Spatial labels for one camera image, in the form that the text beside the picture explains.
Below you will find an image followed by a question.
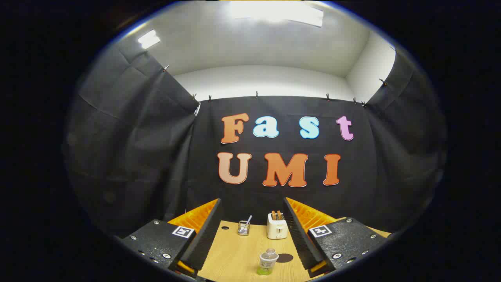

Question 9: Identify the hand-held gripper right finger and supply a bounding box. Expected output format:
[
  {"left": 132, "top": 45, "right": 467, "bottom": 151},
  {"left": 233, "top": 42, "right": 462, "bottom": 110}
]
[{"left": 283, "top": 197, "right": 392, "bottom": 278}]

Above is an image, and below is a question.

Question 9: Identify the clear juice bottle white label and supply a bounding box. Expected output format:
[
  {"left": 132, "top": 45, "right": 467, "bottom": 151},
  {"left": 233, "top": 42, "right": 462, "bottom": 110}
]
[{"left": 256, "top": 248, "right": 279, "bottom": 276}]

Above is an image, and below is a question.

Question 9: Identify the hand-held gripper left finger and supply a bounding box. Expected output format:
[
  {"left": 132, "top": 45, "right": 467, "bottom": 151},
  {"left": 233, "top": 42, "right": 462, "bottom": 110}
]
[{"left": 117, "top": 198, "right": 224, "bottom": 279}]

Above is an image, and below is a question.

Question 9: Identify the white toaster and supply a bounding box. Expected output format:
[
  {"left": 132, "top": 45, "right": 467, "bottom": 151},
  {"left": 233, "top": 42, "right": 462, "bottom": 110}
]
[{"left": 267, "top": 213, "right": 288, "bottom": 240}]

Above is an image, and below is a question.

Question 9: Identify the black backdrop cloth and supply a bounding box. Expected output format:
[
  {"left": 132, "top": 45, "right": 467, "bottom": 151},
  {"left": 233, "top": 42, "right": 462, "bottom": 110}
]
[{"left": 63, "top": 39, "right": 447, "bottom": 239}]

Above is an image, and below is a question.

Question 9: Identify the wooden table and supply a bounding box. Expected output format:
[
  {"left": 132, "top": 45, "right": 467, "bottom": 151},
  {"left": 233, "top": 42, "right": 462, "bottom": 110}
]
[{"left": 196, "top": 217, "right": 392, "bottom": 282}]

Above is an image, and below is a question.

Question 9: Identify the small ceiling light panel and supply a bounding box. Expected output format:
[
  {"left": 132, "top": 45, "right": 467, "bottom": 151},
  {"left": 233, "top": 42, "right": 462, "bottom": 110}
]
[{"left": 137, "top": 30, "right": 161, "bottom": 49}]

